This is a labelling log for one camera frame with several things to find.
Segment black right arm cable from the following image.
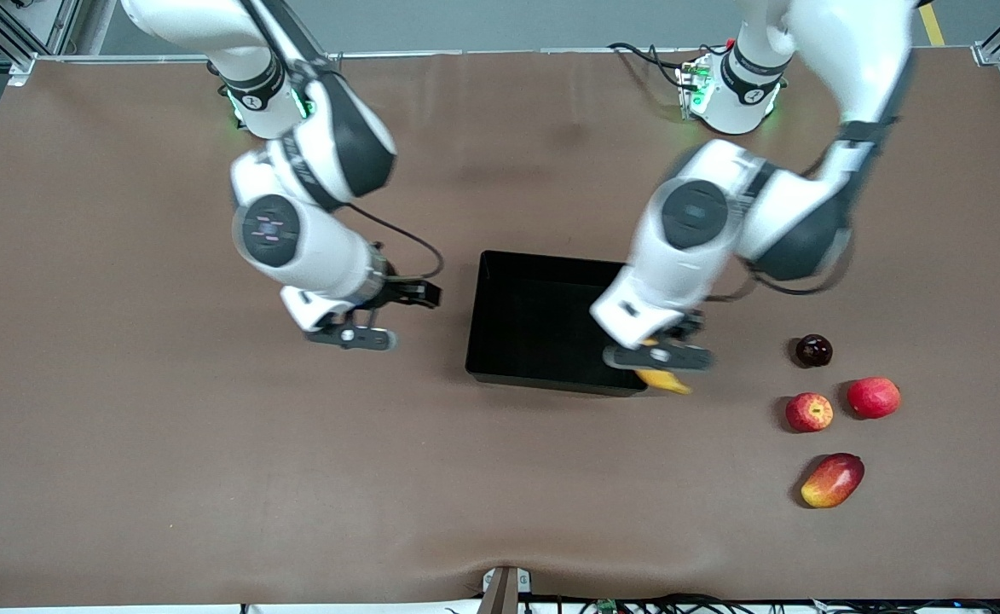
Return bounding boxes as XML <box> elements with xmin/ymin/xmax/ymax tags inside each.
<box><xmin>342</xmin><ymin>200</ymin><xmax>447</xmax><ymax>282</ymax></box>

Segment red yellow striped apple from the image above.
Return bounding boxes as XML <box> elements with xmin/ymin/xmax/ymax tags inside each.
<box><xmin>785</xmin><ymin>392</ymin><xmax>835</xmax><ymax>434</ymax></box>

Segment dark purple plum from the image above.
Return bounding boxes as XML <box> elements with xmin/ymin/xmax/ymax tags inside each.
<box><xmin>795</xmin><ymin>334</ymin><xmax>834</xmax><ymax>369</ymax></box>

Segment metal table clamp bracket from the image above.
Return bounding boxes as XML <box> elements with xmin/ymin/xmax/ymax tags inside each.
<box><xmin>481</xmin><ymin>566</ymin><xmax>533</xmax><ymax>614</ymax></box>

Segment brown table cover mat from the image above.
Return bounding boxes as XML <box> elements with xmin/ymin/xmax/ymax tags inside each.
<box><xmin>0</xmin><ymin>47</ymin><xmax>1000</xmax><ymax>608</ymax></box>

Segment black plastic box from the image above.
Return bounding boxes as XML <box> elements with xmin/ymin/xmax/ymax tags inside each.
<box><xmin>465</xmin><ymin>250</ymin><xmax>650</xmax><ymax>397</ymax></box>

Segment yellow banana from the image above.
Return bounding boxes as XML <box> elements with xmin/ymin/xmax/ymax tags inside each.
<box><xmin>634</xmin><ymin>338</ymin><xmax>693</xmax><ymax>396</ymax></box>

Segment red yellow mango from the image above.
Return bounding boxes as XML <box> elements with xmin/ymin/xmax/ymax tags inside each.
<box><xmin>801</xmin><ymin>453</ymin><xmax>865</xmax><ymax>509</ymax></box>

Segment black arm base cable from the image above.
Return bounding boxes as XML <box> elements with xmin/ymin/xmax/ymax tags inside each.
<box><xmin>608</xmin><ymin>41</ymin><xmax>726</xmax><ymax>86</ymax></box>

